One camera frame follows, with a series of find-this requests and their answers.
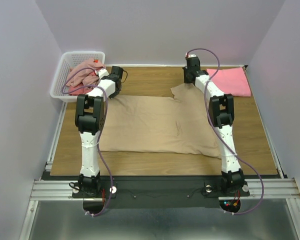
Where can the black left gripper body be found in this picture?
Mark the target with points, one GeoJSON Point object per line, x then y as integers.
{"type": "Point", "coordinates": [112, 96]}

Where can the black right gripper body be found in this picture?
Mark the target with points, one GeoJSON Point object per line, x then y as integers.
{"type": "Point", "coordinates": [187, 76]}

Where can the beige t shirt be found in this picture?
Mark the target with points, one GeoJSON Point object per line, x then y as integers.
{"type": "Point", "coordinates": [153, 124]}

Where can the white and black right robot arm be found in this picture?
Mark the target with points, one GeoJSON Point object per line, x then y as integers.
{"type": "Point", "coordinates": [220, 112]}

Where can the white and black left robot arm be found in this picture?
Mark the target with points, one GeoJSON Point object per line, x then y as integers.
{"type": "Point", "coordinates": [90, 118]}

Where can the dusty pink t shirt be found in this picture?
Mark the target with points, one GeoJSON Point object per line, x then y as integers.
{"type": "Point", "coordinates": [85, 73]}

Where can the folded bright pink t shirt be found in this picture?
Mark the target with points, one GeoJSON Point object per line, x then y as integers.
{"type": "Point", "coordinates": [232, 81]}

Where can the white perforated plastic basket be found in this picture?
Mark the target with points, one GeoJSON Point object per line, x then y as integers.
{"type": "Point", "coordinates": [68, 61]}

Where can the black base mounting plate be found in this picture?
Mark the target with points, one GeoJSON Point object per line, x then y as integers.
{"type": "Point", "coordinates": [154, 192]}

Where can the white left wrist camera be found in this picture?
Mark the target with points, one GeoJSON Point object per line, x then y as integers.
{"type": "Point", "coordinates": [101, 73]}

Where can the aluminium frame rail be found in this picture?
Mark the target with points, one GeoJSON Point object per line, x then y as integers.
{"type": "Point", "coordinates": [51, 190]}

